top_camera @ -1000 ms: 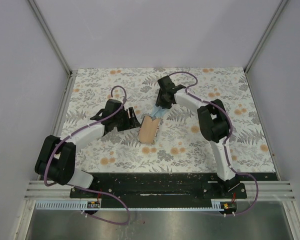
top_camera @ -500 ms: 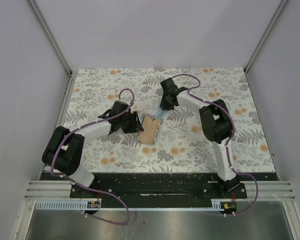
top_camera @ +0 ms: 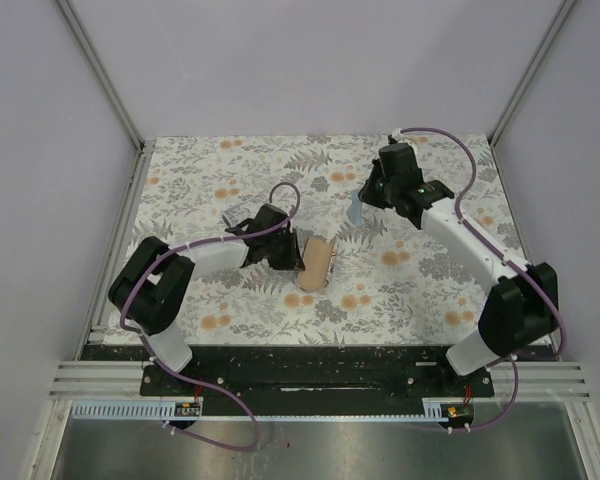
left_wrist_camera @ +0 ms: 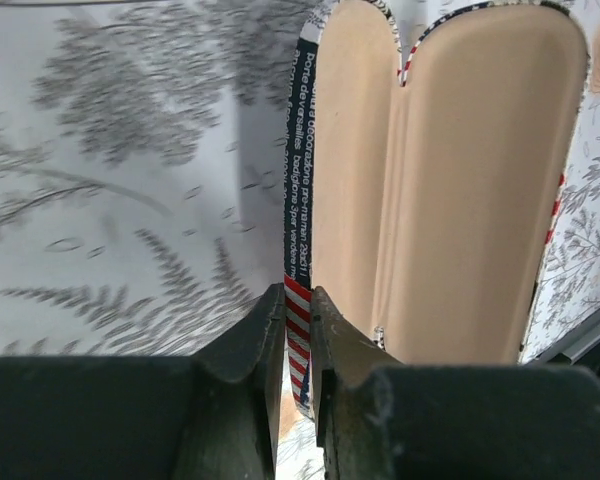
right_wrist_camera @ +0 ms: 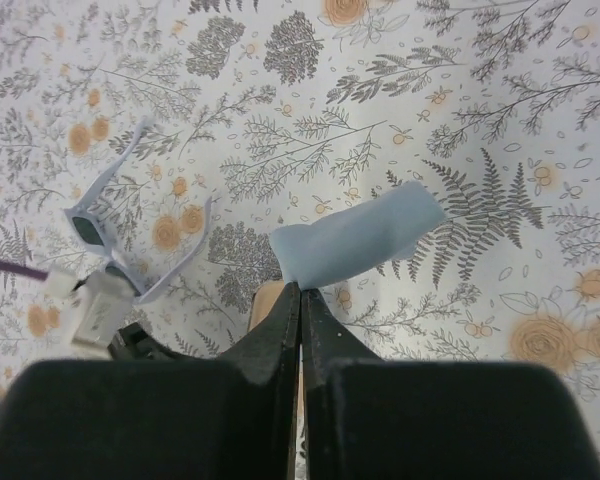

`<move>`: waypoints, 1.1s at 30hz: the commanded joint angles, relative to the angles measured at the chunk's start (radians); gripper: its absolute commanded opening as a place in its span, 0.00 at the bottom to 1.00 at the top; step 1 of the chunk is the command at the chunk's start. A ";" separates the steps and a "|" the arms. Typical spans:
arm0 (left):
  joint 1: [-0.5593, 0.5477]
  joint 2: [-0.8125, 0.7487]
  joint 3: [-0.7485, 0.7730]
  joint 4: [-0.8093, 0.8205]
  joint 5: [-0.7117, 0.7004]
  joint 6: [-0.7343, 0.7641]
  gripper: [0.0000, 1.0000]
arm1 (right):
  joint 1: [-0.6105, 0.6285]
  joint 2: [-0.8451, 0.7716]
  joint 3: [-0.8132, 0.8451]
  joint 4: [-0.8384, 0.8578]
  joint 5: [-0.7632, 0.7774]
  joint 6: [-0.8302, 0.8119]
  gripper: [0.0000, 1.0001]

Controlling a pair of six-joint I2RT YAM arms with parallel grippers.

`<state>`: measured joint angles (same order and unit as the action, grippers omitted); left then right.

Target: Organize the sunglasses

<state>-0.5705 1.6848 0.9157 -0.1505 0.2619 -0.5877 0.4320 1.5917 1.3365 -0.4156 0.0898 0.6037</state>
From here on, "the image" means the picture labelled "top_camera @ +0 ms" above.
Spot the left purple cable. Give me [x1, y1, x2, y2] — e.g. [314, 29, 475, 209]
[119, 182, 301, 456]

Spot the left aluminium frame post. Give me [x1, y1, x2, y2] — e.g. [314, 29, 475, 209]
[53, 0, 145, 152]

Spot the aluminium frame post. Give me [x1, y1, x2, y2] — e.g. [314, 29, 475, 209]
[487, 0, 579, 148]
[53, 0, 145, 152]

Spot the white slotted cable duct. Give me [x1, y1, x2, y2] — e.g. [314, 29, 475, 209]
[71, 397, 448, 423]

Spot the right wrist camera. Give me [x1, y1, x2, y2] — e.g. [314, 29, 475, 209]
[388, 128, 417, 149]

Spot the right aluminium frame post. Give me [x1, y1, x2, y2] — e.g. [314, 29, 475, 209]
[487, 0, 579, 148]

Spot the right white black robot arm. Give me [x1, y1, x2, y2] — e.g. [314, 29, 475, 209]
[358, 143, 560, 396]

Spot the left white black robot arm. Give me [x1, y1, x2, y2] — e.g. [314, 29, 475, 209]
[108, 204, 305, 395]

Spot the light blue cleaning cloth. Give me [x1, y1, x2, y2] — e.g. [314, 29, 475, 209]
[346, 190, 363, 226]

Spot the floral pattern table mat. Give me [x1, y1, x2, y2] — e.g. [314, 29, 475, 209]
[130, 135, 486, 345]

